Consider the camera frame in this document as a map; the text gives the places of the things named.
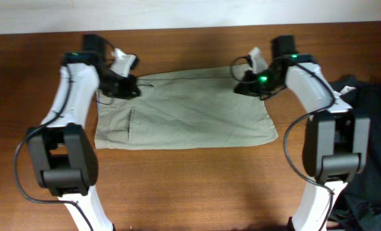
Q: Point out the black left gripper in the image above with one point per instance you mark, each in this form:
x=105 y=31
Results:
x=123 y=88

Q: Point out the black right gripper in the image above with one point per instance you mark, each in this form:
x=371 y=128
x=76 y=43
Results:
x=247 y=86

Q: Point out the khaki green shorts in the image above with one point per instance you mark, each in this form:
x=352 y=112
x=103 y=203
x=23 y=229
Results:
x=184 y=110

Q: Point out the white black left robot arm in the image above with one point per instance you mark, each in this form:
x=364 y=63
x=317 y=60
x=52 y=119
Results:
x=62 y=157

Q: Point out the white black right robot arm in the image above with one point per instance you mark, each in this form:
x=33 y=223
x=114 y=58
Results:
x=336 y=137

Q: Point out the dark clothes pile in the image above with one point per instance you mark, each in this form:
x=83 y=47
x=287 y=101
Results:
x=359 y=205

